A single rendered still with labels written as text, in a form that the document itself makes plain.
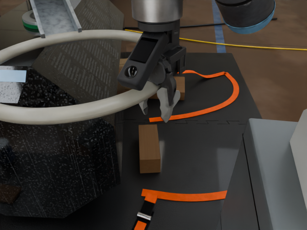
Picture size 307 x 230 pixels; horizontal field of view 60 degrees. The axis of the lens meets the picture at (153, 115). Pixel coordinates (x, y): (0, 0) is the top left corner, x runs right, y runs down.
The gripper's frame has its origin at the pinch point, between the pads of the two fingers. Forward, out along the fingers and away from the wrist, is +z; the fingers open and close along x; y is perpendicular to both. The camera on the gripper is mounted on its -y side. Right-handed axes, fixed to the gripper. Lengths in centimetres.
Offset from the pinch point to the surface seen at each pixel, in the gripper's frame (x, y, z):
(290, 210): -30.5, -2.8, 6.7
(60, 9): 56, 22, -11
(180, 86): 66, 127, 71
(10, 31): 82, 15, -1
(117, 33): 28.4, 21.3, -7.4
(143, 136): 52, 60, 71
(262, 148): -21.8, 9.1, 5.6
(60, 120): 6.6, -18.0, -6.9
